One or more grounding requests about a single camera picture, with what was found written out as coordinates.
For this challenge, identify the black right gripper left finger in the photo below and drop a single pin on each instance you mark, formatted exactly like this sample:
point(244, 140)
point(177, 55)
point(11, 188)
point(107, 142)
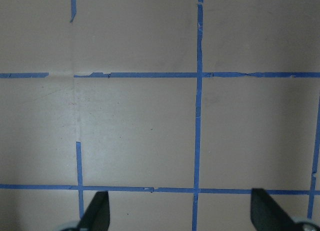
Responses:
point(97, 216)

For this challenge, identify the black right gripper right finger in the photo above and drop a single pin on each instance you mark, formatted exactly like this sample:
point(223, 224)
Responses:
point(267, 215)

